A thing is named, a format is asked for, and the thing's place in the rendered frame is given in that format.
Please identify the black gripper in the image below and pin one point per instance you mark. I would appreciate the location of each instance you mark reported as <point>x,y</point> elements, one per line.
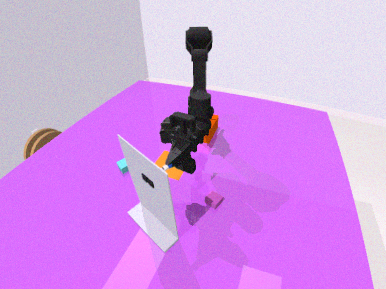
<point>186,140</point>

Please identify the orange square mat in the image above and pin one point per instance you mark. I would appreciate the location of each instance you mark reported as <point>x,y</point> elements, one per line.
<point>172,173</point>

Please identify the small cyan block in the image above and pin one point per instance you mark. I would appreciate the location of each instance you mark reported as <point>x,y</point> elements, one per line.
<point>122,166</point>

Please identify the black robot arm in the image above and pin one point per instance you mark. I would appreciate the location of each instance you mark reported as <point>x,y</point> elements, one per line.
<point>198,42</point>

